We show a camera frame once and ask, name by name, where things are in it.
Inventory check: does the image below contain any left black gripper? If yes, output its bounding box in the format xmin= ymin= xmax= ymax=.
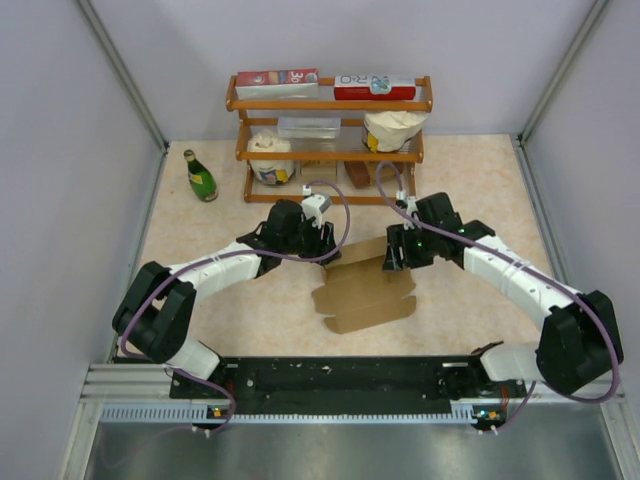
xmin=281 ymin=213 xmax=341 ymax=266

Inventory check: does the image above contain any large white paper bag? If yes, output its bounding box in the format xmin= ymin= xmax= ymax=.
xmin=362 ymin=111 xmax=429 ymax=153

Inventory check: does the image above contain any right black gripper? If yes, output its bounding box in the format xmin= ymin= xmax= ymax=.
xmin=383 ymin=221 xmax=440 ymax=271

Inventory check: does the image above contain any green glass bottle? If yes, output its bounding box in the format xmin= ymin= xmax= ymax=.
xmin=183 ymin=149 xmax=218 ymax=203

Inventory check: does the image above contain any red silver foil box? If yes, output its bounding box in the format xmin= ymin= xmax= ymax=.
xmin=235 ymin=68 xmax=319 ymax=100

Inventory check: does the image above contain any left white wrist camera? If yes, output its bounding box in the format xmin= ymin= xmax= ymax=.
xmin=301 ymin=184 xmax=332 ymax=229

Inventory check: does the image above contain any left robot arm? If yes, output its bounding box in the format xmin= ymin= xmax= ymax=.
xmin=112 ymin=194 xmax=340 ymax=397

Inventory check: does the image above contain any clear plastic container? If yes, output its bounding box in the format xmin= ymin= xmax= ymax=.
xmin=277 ymin=117 xmax=341 ymax=139

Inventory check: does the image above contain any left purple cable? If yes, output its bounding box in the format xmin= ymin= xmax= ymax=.
xmin=119 ymin=180 xmax=351 ymax=439

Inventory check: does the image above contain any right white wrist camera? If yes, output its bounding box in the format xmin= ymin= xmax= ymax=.
xmin=395 ymin=189 xmax=419 ymax=230

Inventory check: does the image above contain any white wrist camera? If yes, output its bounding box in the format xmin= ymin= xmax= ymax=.
xmin=395 ymin=189 xmax=419 ymax=230
xmin=301 ymin=184 xmax=332 ymax=229

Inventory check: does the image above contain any wooden three-tier shelf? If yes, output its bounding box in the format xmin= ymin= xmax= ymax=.
xmin=225 ymin=75 xmax=433 ymax=205

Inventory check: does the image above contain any small white flour bag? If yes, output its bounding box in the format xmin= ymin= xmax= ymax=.
xmin=247 ymin=129 xmax=296 ymax=187

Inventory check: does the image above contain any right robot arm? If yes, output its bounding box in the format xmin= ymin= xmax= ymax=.
xmin=383 ymin=189 xmax=624 ymax=401

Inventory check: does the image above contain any grey slotted cable duct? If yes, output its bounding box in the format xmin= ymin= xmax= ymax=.
xmin=100 ymin=404 xmax=502 ymax=425

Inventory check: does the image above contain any tan cardboard block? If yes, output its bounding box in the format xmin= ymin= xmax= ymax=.
xmin=300 ymin=161 xmax=337 ymax=183

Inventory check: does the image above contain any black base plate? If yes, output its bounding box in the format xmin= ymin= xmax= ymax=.
xmin=169 ymin=355 xmax=529 ymax=415

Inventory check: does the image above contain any brown brick package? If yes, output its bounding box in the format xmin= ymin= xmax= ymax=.
xmin=344 ymin=161 xmax=396 ymax=189

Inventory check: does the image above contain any red white carton box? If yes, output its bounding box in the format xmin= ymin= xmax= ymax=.
xmin=333 ymin=74 xmax=417 ymax=101

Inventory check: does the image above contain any brown cardboard box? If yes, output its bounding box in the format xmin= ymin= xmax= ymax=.
xmin=312 ymin=236 xmax=417 ymax=334

